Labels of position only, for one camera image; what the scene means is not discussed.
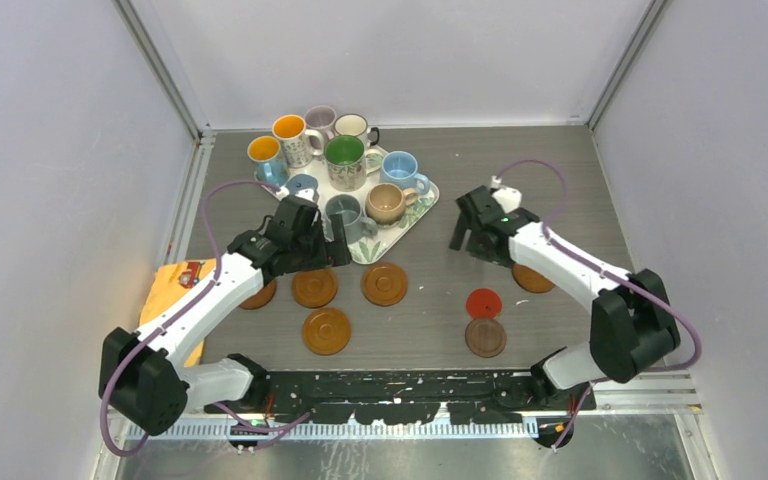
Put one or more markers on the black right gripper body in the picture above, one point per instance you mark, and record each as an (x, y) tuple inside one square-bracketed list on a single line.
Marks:
[(475, 247)]

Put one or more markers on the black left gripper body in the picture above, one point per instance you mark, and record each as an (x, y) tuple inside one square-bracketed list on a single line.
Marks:
[(311, 250)]

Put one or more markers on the brown wooden ringed coaster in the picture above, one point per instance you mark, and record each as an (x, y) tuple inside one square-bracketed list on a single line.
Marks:
[(384, 284)]

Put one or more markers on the blue round coaster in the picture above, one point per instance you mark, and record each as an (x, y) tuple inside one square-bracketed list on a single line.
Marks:
[(304, 186)]

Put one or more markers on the red round coaster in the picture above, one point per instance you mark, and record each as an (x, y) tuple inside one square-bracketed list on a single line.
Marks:
[(483, 303)]

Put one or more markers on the dark walnut wooden coaster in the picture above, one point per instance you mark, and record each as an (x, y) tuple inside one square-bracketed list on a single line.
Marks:
[(485, 337)]

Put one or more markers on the yellow printed cloth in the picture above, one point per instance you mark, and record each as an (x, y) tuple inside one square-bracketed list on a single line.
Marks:
[(171, 283)]

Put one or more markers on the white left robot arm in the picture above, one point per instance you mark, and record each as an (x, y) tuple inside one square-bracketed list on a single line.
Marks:
[(144, 375)]

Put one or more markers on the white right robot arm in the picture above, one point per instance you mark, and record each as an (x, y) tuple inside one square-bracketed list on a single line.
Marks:
[(631, 325)]

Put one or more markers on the brown coaster under left arm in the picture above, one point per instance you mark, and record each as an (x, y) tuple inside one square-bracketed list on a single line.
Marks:
[(261, 298)]

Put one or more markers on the grey ceramic mug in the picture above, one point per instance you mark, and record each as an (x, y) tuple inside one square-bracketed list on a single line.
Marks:
[(356, 225)]

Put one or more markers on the beige speckled ceramic mug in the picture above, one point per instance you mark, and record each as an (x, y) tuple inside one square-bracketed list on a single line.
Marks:
[(386, 203)]

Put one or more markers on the light blue mug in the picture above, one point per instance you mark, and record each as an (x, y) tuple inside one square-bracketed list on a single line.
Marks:
[(402, 169)]

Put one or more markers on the green interior floral mug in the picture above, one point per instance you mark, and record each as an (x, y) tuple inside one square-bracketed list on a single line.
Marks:
[(349, 162)]

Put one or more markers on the orange interior blue mug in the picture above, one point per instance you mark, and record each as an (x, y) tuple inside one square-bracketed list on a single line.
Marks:
[(270, 165)]

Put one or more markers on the orange interior patterned mug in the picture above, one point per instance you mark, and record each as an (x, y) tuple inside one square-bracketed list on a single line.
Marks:
[(300, 143)]

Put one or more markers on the lilac mug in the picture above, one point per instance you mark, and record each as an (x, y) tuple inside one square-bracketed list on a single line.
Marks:
[(322, 119)]

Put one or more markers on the white mug black handle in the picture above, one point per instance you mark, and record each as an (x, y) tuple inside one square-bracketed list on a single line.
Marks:
[(357, 126)]

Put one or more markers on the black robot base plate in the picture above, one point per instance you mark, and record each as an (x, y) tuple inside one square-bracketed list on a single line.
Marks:
[(401, 397)]

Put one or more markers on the aluminium front rail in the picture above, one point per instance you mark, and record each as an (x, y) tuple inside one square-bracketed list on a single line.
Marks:
[(649, 394)]

